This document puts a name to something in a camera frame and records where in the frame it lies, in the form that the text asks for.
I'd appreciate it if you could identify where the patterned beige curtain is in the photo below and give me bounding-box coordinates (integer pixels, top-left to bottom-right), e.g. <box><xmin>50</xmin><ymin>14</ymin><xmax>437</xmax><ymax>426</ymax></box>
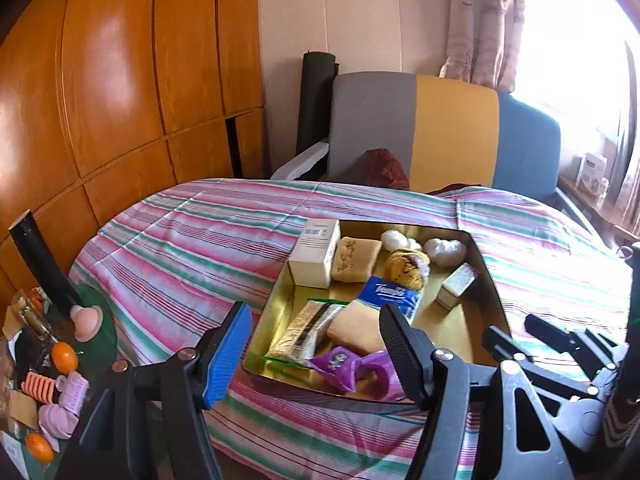
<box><xmin>440</xmin><ymin>0</ymin><xmax>528</xmax><ymax>91</ymax></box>

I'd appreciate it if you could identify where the wooden desk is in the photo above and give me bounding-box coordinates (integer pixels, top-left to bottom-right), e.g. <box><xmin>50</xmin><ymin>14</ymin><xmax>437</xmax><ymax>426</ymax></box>
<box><xmin>557</xmin><ymin>172</ymin><xmax>640</xmax><ymax>241</ymax></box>

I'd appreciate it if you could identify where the dark green side table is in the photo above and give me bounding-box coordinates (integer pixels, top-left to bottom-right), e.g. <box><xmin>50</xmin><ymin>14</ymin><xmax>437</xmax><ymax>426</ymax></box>
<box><xmin>0</xmin><ymin>280</ymin><xmax>121</xmax><ymax>480</ymax></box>

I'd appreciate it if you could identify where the yellow sock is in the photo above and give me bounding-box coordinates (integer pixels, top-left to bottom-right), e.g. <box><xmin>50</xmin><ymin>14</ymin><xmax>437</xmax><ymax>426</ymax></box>
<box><xmin>382</xmin><ymin>247</ymin><xmax>432</xmax><ymax>292</ymax></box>

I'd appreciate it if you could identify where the tangerine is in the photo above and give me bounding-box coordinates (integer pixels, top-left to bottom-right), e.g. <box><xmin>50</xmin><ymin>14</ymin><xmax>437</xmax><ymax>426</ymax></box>
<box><xmin>51</xmin><ymin>342</ymin><xmax>80</xmax><ymax>368</ymax></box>
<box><xmin>25</xmin><ymin>432</ymin><xmax>55</xmax><ymax>462</ymax></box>

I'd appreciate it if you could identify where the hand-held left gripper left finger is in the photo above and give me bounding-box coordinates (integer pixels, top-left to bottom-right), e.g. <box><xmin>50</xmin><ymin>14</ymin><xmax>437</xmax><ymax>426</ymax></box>
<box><xmin>55</xmin><ymin>301</ymin><xmax>253</xmax><ymax>480</ymax></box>

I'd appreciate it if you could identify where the maroon cushion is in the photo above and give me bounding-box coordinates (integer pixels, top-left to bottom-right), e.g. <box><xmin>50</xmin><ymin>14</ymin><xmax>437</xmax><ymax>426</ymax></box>
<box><xmin>361</xmin><ymin>148</ymin><xmax>411</xmax><ymax>191</ymax></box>

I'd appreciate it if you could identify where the gold tin box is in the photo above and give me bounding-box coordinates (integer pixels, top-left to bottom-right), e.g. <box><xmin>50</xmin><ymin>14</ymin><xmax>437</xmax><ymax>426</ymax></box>
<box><xmin>240</xmin><ymin>219</ymin><xmax>513</xmax><ymax>406</ymax></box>

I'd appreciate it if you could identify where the white rectangular box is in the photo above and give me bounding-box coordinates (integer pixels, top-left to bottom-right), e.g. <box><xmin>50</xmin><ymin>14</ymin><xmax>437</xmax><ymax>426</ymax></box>
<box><xmin>287</xmin><ymin>219</ymin><xmax>342</xmax><ymax>289</ymax></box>

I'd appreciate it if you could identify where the glass bottle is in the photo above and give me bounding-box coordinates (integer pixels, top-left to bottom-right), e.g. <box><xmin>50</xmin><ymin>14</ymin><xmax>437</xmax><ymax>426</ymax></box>
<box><xmin>10</xmin><ymin>290</ymin><xmax>56</xmax><ymax>343</ymax></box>

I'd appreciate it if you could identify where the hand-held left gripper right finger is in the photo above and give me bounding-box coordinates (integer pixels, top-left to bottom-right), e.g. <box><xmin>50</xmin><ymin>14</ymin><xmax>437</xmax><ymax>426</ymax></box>
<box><xmin>378</xmin><ymin>302</ymin><xmax>576</xmax><ymax>480</ymax></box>

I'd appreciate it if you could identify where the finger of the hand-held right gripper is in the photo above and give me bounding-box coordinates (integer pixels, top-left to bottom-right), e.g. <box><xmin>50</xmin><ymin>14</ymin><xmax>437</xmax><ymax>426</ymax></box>
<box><xmin>524</xmin><ymin>314</ymin><xmax>629</xmax><ymax>374</ymax></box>
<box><xmin>481</xmin><ymin>325</ymin><xmax>599</xmax><ymax>399</ymax></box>

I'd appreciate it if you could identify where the striped pink curtain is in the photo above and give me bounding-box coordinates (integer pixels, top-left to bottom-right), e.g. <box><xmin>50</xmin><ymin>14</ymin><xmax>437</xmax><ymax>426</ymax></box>
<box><xmin>612</xmin><ymin>40</ymin><xmax>640</xmax><ymax>221</ymax></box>

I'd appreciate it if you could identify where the white mesh ball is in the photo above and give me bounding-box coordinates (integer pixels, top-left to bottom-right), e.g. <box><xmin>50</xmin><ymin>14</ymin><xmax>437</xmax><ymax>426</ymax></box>
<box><xmin>381</xmin><ymin>230</ymin><xmax>423</xmax><ymax>253</ymax></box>

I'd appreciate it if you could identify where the plain yellow sponge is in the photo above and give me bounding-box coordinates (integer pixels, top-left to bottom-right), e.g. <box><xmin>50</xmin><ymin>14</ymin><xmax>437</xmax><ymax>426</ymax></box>
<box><xmin>326</xmin><ymin>300</ymin><xmax>388</xmax><ymax>356</ymax></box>

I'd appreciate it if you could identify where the pink knob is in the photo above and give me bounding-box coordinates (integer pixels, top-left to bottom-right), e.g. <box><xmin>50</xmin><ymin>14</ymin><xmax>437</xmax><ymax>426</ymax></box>
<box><xmin>70</xmin><ymin>305</ymin><xmax>103</xmax><ymax>343</ymax></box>

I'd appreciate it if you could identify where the wooden wardrobe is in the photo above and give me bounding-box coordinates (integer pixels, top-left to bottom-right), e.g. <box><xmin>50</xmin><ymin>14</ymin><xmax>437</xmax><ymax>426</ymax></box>
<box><xmin>0</xmin><ymin>0</ymin><xmax>268</xmax><ymax>301</ymax></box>

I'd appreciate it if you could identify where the orange ribbed hair curler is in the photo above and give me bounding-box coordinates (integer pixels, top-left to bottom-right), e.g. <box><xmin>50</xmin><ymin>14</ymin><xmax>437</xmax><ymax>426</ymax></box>
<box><xmin>25</xmin><ymin>371</ymin><xmax>60</xmax><ymax>403</ymax></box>

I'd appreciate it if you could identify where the biscuit packet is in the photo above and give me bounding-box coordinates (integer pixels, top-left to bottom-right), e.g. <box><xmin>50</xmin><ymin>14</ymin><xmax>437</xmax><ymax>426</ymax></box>
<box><xmin>260</xmin><ymin>297</ymin><xmax>346</xmax><ymax>366</ymax></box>

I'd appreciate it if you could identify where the white carton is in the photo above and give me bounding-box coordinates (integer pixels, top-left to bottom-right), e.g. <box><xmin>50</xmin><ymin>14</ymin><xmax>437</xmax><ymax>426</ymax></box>
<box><xmin>575</xmin><ymin>152</ymin><xmax>608</xmax><ymax>193</ymax></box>

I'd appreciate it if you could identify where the crumbly yellow sponge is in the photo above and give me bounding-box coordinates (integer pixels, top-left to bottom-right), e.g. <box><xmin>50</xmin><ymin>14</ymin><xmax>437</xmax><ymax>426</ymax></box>
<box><xmin>330</xmin><ymin>236</ymin><xmax>383</xmax><ymax>283</ymax></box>

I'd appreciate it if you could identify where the black tube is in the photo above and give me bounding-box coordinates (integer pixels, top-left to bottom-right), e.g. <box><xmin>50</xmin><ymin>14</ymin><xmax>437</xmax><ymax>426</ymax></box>
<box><xmin>9</xmin><ymin>209</ymin><xmax>76</xmax><ymax>313</ymax></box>

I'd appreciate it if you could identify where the striped tablecloth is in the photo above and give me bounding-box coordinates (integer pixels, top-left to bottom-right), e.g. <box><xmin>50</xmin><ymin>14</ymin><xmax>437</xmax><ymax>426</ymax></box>
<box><xmin>67</xmin><ymin>177</ymin><xmax>633</xmax><ymax>480</ymax></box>

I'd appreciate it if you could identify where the dark red garment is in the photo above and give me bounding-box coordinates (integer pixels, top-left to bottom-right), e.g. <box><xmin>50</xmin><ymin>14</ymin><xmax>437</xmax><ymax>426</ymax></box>
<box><xmin>425</xmin><ymin>183</ymin><xmax>483</xmax><ymax>197</ymax></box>

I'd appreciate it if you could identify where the green and cream box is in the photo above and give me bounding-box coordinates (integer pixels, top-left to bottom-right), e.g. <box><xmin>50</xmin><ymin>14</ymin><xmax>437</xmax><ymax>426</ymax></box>
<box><xmin>434</xmin><ymin>262</ymin><xmax>477</xmax><ymax>309</ymax></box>

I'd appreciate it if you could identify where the black rolled mat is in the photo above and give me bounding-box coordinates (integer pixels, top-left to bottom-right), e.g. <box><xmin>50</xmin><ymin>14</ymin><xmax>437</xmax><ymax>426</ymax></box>
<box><xmin>295</xmin><ymin>51</ymin><xmax>341</xmax><ymax>158</ymax></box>

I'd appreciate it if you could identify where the blue tissue pack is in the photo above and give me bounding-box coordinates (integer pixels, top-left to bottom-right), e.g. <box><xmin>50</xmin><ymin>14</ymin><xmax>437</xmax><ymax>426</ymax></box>
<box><xmin>359</xmin><ymin>276</ymin><xmax>423</xmax><ymax>323</ymax></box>

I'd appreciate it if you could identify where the grey yellow blue sofa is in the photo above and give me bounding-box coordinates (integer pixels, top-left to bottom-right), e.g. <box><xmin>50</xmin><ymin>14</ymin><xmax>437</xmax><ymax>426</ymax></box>
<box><xmin>270</xmin><ymin>71</ymin><xmax>601</xmax><ymax>231</ymax></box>

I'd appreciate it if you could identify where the pink fluffy sock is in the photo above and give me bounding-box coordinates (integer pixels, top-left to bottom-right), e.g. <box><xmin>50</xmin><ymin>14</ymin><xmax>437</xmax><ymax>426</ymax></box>
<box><xmin>39</xmin><ymin>402</ymin><xmax>81</xmax><ymax>441</ymax></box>

